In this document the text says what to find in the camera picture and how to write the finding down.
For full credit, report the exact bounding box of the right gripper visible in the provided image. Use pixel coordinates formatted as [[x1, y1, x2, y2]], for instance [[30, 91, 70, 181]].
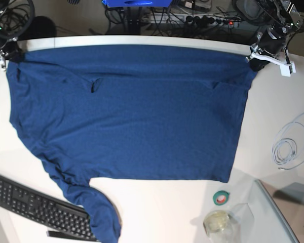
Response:
[[0, 42, 23, 62]]

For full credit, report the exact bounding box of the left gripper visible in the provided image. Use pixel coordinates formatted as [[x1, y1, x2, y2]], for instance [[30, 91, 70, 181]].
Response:
[[250, 29, 286, 71]]

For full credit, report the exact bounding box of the dark blue t-shirt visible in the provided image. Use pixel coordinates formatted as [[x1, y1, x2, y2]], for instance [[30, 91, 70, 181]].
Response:
[[7, 45, 256, 242]]

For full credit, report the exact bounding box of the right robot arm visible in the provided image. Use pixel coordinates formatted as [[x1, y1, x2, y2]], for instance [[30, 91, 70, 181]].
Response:
[[0, 1, 35, 65]]

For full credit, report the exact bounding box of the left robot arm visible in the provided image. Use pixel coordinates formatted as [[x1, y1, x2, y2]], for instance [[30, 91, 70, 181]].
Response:
[[232, 1, 303, 76]]

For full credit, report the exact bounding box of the black power strip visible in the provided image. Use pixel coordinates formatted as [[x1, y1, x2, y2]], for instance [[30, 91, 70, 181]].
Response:
[[185, 15, 242, 28]]

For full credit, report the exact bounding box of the blue box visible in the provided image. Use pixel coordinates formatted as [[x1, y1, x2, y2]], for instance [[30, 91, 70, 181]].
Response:
[[102, 0, 172, 8]]

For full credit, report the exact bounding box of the green tape roll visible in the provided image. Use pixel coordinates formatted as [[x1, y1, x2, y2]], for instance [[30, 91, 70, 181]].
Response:
[[212, 190, 230, 206]]

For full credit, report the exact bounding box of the clear glass jar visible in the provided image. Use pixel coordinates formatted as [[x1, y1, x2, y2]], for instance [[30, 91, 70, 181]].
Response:
[[203, 210, 236, 243]]

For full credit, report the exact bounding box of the black computer keyboard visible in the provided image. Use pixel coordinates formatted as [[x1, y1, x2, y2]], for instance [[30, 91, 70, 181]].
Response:
[[0, 175, 98, 242]]

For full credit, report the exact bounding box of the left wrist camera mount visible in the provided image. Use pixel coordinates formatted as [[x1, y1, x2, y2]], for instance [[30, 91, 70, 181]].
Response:
[[245, 42, 296, 77]]

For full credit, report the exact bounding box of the coiled white cable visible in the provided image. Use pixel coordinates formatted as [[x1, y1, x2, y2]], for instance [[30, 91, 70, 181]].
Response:
[[272, 110, 304, 171]]

